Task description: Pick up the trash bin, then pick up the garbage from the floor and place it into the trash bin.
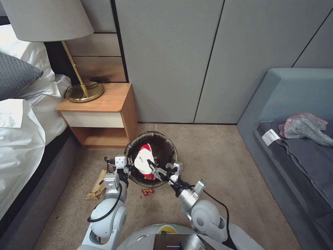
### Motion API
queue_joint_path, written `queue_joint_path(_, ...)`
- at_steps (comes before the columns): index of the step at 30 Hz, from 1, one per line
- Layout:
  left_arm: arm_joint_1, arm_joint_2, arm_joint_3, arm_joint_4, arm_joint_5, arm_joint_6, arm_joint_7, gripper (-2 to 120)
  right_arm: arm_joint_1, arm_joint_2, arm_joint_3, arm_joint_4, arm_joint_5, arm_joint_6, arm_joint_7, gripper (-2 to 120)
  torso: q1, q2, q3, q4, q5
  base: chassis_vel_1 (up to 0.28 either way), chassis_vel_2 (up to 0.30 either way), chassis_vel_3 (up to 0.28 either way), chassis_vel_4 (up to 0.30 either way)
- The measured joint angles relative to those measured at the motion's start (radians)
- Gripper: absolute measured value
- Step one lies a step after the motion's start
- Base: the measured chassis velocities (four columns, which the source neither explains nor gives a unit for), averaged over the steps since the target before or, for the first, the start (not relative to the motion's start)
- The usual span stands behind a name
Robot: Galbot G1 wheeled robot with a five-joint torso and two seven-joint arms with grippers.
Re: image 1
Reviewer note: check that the wooden nightstand with white drawer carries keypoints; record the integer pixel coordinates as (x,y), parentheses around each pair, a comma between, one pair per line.
(109,99)

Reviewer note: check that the white and red snack wrapper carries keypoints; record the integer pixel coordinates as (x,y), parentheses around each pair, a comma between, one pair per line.
(141,161)

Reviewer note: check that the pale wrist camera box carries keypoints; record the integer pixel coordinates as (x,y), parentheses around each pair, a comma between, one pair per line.
(178,168)
(120,161)

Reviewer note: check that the dark grey bed frame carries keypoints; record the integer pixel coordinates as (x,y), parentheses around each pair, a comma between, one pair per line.
(39,198)

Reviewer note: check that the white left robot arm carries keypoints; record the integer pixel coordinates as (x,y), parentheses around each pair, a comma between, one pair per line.
(109,213)

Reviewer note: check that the white duvet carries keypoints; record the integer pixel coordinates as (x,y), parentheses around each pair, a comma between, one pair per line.
(18,135)

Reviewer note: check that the grey crumpled plastic bag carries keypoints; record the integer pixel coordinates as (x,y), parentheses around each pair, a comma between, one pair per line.
(304,127)

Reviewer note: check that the white pillow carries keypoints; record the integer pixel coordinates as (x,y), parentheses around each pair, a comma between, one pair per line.
(31,52)

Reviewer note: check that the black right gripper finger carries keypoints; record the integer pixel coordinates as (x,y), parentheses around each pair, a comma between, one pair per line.
(152,164)
(155,175)

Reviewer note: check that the grey textured pillow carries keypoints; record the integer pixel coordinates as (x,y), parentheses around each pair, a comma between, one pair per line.
(15,75)

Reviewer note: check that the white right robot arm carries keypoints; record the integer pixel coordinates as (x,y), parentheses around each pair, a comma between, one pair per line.
(205,218)

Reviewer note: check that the table lamp with brass stand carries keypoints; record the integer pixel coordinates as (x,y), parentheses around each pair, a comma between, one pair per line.
(46,18)

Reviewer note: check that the brown paper bag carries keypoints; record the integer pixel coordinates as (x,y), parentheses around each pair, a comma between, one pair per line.
(95,194)

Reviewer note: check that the beige panelled headboard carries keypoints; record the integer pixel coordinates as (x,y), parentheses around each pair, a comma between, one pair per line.
(98,65)

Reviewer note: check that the dark round trash bin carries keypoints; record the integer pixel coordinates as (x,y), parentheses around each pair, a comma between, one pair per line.
(158,145)

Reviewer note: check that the white cushion label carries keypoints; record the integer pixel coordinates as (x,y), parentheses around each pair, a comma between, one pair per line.
(270,137)

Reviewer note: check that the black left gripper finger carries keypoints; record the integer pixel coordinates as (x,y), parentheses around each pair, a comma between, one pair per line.
(129,161)
(127,171)

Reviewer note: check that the small red wrapper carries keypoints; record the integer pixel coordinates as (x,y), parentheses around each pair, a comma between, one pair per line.
(147,192)

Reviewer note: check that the dark grey sofa cushion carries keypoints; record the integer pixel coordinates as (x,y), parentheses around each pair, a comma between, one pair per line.
(307,166)

